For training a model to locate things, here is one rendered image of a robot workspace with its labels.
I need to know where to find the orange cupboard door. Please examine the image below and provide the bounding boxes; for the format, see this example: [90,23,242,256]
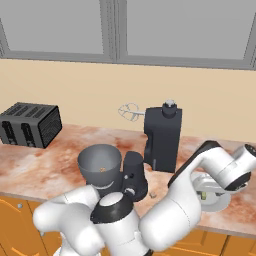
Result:
[228,234,256,256]
[159,228,232,256]
[0,195,32,256]
[27,199,65,256]

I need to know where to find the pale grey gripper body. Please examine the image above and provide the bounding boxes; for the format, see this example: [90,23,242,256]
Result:
[191,171,232,201]

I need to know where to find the grey mixer bowl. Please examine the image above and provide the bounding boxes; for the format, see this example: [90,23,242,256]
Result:
[77,143,123,198]

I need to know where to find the black stand mixer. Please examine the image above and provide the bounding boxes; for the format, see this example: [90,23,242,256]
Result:
[118,99,183,203]

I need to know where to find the black four-slot toaster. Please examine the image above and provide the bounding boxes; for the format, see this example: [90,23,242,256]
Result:
[0,101,63,149]

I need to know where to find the white round plate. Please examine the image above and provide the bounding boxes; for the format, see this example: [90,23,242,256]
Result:
[196,190,232,213]

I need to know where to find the grey framed window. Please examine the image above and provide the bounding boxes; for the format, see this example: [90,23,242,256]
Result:
[0,0,256,71]

